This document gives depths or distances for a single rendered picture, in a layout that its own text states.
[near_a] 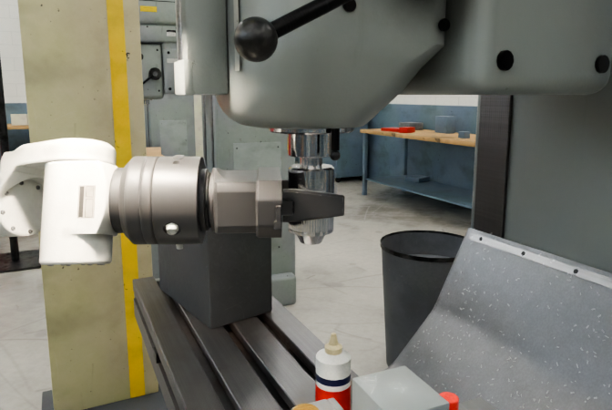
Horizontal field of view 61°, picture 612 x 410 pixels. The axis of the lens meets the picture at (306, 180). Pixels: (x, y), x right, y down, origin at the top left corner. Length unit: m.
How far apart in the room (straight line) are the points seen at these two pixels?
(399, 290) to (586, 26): 2.01
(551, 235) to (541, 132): 0.14
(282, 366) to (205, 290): 0.19
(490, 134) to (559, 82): 0.30
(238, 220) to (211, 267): 0.36
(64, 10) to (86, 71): 0.23
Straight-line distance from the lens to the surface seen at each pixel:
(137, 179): 0.50
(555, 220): 0.78
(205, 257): 0.84
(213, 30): 0.46
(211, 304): 0.86
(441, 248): 2.81
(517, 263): 0.81
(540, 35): 0.53
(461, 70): 0.49
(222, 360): 0.79
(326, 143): 0.50
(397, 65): 0.46
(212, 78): 0.46
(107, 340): 2.41
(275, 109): 0.44
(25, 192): 0.62
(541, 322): 0.77
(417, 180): 6.66
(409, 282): 2.43
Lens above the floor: 1.34
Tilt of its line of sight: 10 degrees down
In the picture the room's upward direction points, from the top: straight up
